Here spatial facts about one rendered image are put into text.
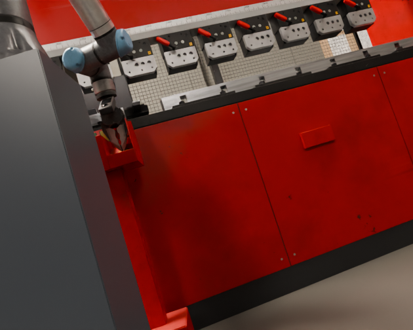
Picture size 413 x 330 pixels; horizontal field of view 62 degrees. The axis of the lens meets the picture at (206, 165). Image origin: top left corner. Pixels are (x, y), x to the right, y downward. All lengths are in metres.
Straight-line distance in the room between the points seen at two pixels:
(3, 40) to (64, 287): 0.41
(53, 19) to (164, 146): 0.77
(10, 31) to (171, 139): 0.87
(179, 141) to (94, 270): 0.97
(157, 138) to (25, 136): 0.90
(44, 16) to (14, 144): 1.25
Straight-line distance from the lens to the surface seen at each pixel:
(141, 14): 1.78
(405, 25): 2.76
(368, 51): 2.08
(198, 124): 1.47
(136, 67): 1.65
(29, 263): 0.59
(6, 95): 0.62
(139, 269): 1.22
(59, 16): 1.79
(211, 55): 1.71
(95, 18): 1.15
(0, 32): 0.70
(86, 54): 1.20
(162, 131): 1.44
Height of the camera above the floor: 0.47
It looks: 5 degrees up
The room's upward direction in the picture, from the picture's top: 18 degrees counter-clockwise
